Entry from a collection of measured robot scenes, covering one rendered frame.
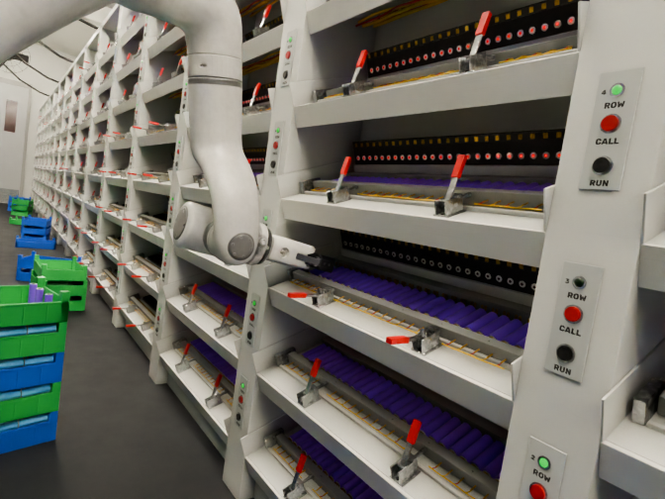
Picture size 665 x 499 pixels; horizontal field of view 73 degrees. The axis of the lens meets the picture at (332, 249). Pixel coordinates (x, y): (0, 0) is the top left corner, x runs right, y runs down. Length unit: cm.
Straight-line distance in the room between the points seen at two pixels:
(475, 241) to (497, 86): 20
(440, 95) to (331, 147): 42
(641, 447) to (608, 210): 23
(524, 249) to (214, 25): 57
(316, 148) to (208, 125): 33
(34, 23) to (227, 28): 28
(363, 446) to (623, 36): 67
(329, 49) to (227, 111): 38
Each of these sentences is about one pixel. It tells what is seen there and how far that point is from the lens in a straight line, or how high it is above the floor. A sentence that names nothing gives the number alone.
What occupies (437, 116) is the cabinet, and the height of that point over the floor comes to 92.
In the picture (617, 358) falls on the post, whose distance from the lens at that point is 53.
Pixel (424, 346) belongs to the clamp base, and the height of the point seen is 53.
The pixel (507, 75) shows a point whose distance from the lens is 64.
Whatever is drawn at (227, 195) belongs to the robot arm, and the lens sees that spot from 73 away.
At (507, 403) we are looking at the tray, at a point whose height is 51.
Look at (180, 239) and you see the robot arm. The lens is 81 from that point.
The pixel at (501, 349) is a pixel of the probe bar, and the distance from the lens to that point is 64.
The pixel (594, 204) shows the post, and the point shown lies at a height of 75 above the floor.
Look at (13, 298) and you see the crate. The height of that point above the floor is 34.
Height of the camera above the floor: 70
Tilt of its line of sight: 5 degrees down
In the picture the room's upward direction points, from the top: 9 degrees clockwise
